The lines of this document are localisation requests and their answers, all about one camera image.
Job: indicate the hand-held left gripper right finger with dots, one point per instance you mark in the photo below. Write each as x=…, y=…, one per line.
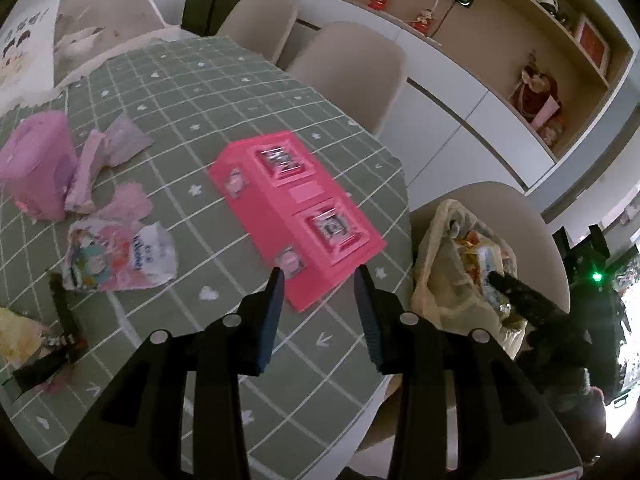
x=372, y=320

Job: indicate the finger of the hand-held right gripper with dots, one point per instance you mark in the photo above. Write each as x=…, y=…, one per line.
x=525, y=297

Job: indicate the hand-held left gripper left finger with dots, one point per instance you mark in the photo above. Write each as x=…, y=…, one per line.
x=267, y=325

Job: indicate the pile of wrappers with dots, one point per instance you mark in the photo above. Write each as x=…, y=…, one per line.
x=480, y=260

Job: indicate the cream plastic bin bag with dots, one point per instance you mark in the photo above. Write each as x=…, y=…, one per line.
x=430, y=270

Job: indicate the pink cardboard box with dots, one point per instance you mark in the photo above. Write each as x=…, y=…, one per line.
x=280, y=200

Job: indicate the beige dining chair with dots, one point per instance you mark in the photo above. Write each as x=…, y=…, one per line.
x=350, y=70
x=260, y=20
x=530, y=230

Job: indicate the white cartoon snack wrapper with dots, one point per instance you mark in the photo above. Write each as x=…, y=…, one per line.
x=120, y=255

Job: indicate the torn pink wrapper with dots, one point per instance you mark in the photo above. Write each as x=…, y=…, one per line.
x=127, y=202

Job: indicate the white sideboard cabinet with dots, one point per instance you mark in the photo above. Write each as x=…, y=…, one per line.
x=440, y=125

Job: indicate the black and white wrapper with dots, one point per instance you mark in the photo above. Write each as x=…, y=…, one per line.
x=65, y=320

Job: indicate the green checked tablecloth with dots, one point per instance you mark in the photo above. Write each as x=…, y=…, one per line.
x=200, y=100

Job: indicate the lilac white wrapper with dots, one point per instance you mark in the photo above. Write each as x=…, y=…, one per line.
x=125, y=137

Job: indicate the pale pink wrapper strip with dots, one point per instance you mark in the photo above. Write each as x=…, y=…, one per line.
x=85, y=175

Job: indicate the yellow snack wrapper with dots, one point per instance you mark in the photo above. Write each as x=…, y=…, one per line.
x=20, y=335

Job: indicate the red framed picture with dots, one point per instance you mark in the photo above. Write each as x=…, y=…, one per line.
x=592, y=42

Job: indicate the pink tissue roll pack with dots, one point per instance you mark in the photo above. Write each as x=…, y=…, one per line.
x=35, y=160

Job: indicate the panda plush toy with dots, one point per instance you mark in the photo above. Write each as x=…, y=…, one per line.
x=550, y=2

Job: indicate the white cartoon printed panel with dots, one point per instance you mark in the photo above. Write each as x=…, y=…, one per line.
x=20, y=55

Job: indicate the wooden wall shelf unit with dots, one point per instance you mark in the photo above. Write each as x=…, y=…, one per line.
x=500, y=30

